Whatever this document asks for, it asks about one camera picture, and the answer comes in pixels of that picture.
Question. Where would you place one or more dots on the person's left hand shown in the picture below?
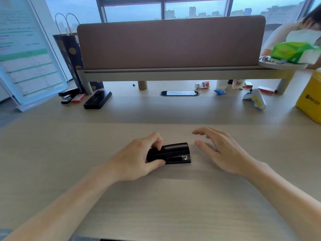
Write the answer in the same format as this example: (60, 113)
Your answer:
(131, 158)

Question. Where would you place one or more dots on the person's right hand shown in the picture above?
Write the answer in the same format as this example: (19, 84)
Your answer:
(225, 153)

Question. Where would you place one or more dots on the person's left thumb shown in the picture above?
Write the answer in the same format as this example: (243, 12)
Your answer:
(154, 165)

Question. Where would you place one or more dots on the person's right thumb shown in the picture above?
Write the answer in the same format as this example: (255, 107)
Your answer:
(204, 148)

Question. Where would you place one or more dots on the person's left forearm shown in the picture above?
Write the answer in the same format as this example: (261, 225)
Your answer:
(60, 205)

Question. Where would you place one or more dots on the person's right forearm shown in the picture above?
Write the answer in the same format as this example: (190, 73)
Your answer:
(288, 198)

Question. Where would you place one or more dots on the blue candy wrapper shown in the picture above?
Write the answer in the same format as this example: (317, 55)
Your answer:
(220, 92)

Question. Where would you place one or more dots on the small white yogurt bottle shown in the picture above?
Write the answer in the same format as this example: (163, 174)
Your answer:
(202, 85)

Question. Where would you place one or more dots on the white plastic cup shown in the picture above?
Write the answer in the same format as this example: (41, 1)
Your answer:
(221, 84)

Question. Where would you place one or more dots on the white game controller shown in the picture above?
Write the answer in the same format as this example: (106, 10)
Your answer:
(255, 97)

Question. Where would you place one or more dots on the clear printed plastic cup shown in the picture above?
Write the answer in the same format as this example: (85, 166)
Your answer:
(238, 84)

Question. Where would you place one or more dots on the small red box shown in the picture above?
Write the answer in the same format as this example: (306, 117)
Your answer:
(248, 84)

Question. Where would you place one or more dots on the grey desk shelf riser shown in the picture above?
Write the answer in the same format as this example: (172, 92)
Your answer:
(180, 74)

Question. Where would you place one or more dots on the flat red box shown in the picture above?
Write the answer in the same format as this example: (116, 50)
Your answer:
(266, 89)

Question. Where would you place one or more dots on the black rectangular case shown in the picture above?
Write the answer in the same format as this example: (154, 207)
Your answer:
(97, 99)

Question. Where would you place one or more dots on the red staple box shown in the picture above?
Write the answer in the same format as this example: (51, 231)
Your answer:
(78, 98)

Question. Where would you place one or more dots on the pink desk divider screen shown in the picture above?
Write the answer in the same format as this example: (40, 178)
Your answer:
(170, 42)

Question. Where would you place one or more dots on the small black stapler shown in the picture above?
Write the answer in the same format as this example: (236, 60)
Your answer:
(68, 94)

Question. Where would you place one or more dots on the round white tray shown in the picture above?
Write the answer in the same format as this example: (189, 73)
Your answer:
(280, 64)

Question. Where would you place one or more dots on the yellow container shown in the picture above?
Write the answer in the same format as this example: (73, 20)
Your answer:
(309, 97)

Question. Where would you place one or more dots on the green tissue pack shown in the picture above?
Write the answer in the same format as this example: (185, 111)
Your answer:
(293, 52)

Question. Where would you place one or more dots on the dark blue dotted gift bag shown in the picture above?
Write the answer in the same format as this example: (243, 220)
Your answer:
(71, 57)

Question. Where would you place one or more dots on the printed sign board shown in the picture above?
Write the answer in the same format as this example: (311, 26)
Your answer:
(25, 52)

